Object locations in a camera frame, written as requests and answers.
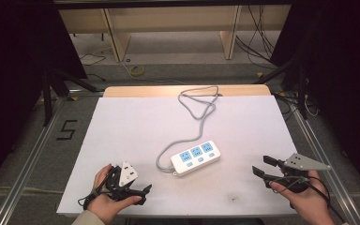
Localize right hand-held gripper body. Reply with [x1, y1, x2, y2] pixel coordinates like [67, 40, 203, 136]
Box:
[274, 152, 332, 194]

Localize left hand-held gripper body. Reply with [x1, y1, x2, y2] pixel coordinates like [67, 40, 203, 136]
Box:
[105, 160, 139, 202]

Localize person's left hand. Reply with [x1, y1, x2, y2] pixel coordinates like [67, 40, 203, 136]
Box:
[86, 163, 143, 225]

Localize person's right hand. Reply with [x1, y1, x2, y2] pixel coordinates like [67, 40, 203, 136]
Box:
[269, 170, 336, 225]

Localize white board table cover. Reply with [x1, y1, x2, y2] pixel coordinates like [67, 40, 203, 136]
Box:
[56, 95, 298, 217]

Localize white power strip blue sockets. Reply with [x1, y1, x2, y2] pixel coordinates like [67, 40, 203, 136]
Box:
[170, 140, 222, 177]

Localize person's beige left sleeve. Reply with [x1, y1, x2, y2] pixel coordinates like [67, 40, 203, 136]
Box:
[70, 209, 106, 225]

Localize black metal stand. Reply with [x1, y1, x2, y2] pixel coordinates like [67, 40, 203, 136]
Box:
[40, 66, 98, 128]
[255, 55, 309, 121]

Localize black curtain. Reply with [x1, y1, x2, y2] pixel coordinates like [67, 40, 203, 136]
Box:
[270, 0, 360, 201]
[0, 0, 88, 198]

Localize yellow tape roll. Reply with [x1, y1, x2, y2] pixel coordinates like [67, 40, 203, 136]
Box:
[129, 64, 145, 78]

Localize aluminium floor rail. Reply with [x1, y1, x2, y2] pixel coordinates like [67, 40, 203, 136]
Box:
[0, 96, 68, 225]
[289, 98, 359, 225]

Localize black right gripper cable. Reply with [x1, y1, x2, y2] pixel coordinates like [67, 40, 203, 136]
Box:
[277, 175, 349, 225]

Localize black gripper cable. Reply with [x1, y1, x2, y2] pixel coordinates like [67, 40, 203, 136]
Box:
[77, 170, 115, 211]
[277, 175, 349, 225]

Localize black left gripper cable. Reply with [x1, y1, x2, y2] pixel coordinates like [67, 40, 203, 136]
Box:
[77, 170, 115, 211]

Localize thin white cable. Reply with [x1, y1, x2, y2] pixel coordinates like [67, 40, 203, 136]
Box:
[303, 93, 321, 118]

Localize white power strip with cable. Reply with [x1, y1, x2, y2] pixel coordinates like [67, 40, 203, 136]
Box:
[155, 85, 220, 173]

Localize bundle of black hanging cables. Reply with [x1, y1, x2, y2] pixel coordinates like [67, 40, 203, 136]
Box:
[234, 5, 279, 69]

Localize thin black floor cable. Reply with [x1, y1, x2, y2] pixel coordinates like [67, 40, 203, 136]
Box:
[79, 52, 108, 83]

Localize light wooden desk frame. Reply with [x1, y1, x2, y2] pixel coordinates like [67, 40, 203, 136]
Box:
[58, 4, 293, 63]

